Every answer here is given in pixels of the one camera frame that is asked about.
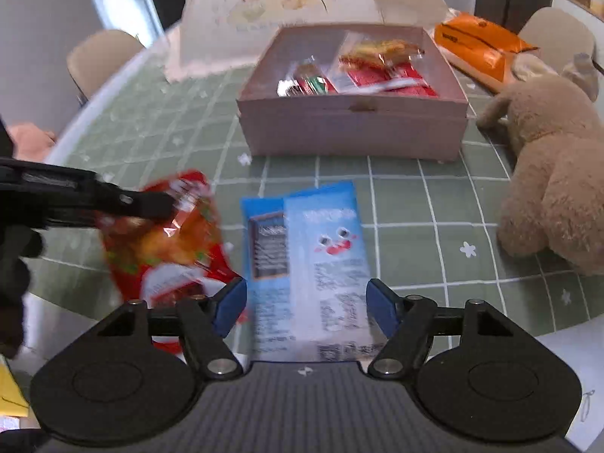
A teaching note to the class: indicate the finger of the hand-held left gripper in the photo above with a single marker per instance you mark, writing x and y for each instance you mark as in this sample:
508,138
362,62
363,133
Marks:
141,204

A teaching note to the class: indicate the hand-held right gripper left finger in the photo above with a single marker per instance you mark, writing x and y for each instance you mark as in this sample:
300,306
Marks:
231,304

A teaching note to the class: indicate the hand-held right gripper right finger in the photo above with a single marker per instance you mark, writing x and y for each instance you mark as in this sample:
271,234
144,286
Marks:
381,304

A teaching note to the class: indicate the large red white snack packet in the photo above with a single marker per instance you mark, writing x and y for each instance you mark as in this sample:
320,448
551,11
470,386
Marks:
160,250

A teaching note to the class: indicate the blue white snack packet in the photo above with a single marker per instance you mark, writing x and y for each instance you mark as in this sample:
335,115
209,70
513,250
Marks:
325,245

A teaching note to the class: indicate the pink cardboard box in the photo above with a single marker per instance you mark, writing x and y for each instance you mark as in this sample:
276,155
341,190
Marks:
349,127

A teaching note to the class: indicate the red green foil snack packet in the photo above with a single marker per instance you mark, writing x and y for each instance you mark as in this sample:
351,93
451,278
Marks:
309,80

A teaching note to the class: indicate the red snack packet green end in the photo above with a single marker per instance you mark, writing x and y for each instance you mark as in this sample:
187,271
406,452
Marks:
410,87

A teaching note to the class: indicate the round cookie clear packet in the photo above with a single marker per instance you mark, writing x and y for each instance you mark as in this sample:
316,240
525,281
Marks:
377,52

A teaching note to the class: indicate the person's left hand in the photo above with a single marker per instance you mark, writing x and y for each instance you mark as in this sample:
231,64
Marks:
14,283

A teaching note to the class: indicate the pink soft thing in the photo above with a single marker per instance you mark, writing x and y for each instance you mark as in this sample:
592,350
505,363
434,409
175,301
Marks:
30,141

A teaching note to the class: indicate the green checked tablecloth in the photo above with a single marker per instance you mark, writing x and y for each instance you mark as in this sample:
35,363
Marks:
424,207

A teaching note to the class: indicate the beige chair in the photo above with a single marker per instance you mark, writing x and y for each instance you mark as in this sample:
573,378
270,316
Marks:
104,61
557,33

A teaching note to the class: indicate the yellow paper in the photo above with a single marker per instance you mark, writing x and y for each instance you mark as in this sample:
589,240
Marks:
9,391

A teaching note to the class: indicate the white paper sheet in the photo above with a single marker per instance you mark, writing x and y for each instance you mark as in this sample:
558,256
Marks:
580,363

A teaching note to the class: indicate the beige plush toy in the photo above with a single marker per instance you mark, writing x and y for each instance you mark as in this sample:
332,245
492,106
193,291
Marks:
557,160

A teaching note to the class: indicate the orange tissue pack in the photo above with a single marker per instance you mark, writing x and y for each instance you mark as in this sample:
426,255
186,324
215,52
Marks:
476,42

